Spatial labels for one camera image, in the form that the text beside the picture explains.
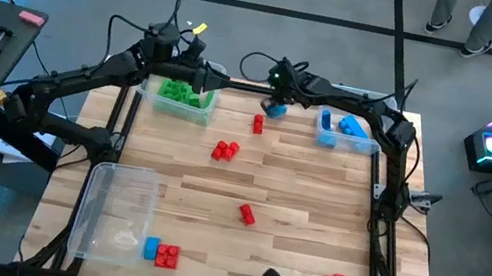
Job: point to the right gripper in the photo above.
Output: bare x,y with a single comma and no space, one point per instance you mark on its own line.
281,94

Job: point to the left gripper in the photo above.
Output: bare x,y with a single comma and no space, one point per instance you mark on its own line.
193,75

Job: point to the short blue building block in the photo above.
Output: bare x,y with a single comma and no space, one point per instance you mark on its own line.
277,111
151,248
327,140
326,122

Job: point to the clear plastic storage bin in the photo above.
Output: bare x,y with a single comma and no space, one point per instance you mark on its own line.
179,113
110,215
366,146

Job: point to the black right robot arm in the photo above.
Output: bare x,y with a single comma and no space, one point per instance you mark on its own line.
359,103

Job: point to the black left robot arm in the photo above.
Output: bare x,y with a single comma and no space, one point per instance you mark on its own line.
74,76

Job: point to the small white floor scrap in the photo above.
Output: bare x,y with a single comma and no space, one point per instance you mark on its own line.
189,23

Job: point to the pink rectangular eraser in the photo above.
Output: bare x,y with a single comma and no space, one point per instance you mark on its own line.
31,18

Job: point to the white paper sheets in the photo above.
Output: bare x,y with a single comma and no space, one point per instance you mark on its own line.
12,152

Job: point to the small yellow label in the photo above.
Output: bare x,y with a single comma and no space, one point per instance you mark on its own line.
1,97

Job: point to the white base floor stand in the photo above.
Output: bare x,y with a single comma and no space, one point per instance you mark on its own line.
474,18

